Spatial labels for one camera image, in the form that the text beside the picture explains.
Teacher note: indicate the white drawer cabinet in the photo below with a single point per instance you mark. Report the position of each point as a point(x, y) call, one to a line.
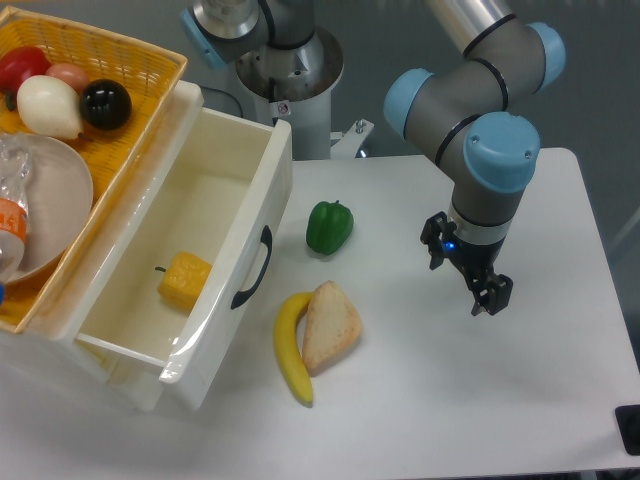
point(96, 326)

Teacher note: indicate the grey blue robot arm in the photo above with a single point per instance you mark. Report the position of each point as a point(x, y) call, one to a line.
point(459, 121)

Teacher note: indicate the white onion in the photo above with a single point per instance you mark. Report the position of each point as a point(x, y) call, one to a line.
point(49, 106)

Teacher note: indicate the beige plate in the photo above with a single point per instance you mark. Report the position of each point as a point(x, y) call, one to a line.
point(59, 191)

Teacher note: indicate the yellow woven basket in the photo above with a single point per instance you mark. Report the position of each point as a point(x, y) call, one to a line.
point(130, 82)

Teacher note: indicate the pink peach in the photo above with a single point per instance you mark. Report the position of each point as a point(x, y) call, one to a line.
point(71, 74)

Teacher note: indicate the green bell pepper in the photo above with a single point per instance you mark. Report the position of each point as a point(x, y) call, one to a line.
point(329, 226)

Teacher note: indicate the yellow bell pepper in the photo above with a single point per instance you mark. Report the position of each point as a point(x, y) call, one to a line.
point(183, 280)

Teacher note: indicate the black object at table edge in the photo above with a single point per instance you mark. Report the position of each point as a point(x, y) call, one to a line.
point(628, 420)

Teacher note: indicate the red tomato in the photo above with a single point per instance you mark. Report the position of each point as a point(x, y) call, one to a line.
point(19, 64)

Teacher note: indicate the clear plastic bottle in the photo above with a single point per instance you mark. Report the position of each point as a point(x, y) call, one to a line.
point(15, 170)

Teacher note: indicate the black drawer handle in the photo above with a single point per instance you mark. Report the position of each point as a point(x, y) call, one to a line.
point(257, 270)

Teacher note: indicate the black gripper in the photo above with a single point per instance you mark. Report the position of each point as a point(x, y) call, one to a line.
point(472, 249)

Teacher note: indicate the yellow banana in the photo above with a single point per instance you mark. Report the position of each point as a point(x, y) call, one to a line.
point(286, 348)

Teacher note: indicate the toast bread slice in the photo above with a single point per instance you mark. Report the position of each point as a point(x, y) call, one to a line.
point(333, 326)

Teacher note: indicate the white open top drawer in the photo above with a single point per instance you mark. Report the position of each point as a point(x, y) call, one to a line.
point(231, 178)

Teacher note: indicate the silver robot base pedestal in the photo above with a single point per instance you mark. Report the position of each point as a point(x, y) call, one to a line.
point(296, 86)

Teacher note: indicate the black round fruit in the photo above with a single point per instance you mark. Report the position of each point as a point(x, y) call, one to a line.
point(105, 104)

